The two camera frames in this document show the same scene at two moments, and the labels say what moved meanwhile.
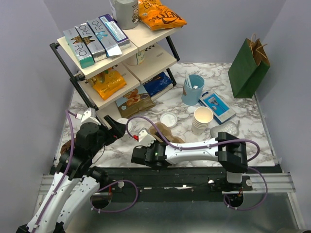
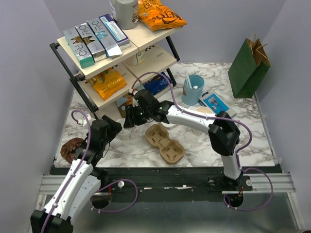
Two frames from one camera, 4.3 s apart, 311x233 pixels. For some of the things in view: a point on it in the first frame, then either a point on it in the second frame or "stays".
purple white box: [123, 41] stays
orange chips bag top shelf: [157, 16] stays
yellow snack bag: [107, 82] stays
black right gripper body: [151, 146] -> [140, 116]
